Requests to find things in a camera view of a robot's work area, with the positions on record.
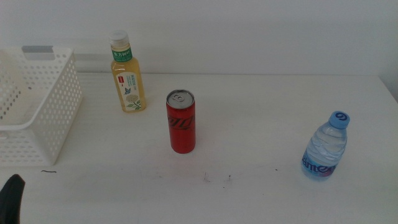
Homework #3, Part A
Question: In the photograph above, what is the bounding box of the red soda can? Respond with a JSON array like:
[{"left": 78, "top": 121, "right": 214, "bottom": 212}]
[{"left": 165, "top": 89, "right": 197, "bottom": 154}]

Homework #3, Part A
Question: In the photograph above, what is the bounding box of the clear water bottle blue cap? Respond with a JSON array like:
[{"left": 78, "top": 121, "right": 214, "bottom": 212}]
[{"left": 300, "top": 110, "right": 351, "bottom": 182}]

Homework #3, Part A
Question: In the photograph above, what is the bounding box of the white perforated plastic basket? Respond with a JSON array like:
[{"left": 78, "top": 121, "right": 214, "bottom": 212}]
[{"left": 0, "top": 45, "right": 84, "bottom": 167}]

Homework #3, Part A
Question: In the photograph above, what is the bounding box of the yellow tea bottle white cap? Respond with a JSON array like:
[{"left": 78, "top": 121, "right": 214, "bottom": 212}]
[{"left": 108, "top": 29, "right": 147, "bottom": 113}]

